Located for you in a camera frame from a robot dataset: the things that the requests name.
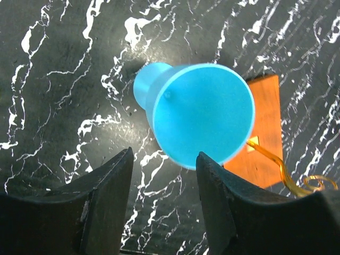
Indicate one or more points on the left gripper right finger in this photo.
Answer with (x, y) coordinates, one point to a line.
(241, 218)

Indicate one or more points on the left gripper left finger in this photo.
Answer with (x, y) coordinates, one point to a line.
(86, 216)

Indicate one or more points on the blue wine glass left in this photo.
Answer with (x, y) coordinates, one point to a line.
(196, 108)

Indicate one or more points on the gold wire glass rack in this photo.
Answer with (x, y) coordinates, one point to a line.
(260, 162)

